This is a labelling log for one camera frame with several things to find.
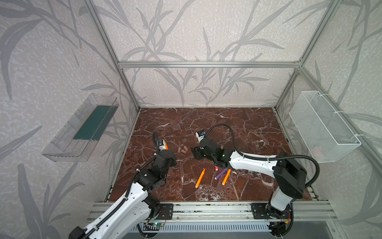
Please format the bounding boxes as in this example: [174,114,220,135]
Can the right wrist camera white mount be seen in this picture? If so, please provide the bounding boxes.
[196,129,206,143]

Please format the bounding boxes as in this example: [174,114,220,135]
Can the clear plastic wall tray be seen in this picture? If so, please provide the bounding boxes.
[42,93,119,162]

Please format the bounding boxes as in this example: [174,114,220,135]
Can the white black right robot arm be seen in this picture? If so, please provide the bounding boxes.
[192,137,306,218]

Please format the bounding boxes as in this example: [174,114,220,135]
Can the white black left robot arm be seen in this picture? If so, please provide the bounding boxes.
[69,149,176,239]

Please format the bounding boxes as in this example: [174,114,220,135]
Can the white wire mesh basket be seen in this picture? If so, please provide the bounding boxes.
[289,91,362,163]

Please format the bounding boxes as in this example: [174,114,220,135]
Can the horizontal aluminium crossbar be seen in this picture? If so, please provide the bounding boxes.
[118,61,299,69]

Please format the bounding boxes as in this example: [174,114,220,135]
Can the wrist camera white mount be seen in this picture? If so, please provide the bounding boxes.
[158,139,166,151]
[196,129,206,143]

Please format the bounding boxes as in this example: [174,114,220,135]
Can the black corrugated right cable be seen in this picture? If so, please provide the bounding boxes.
[205,123,320,189]

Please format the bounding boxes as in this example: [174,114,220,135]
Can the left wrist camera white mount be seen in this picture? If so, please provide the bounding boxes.
[158,139,166,151]

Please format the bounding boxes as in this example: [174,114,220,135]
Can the purple marker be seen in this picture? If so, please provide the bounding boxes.
[214,168,228,180]

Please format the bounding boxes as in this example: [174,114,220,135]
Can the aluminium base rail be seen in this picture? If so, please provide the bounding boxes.
[159,201,338,223]

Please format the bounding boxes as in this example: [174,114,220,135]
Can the aluminium frame post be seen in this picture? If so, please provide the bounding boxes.
[84,0,141,111]

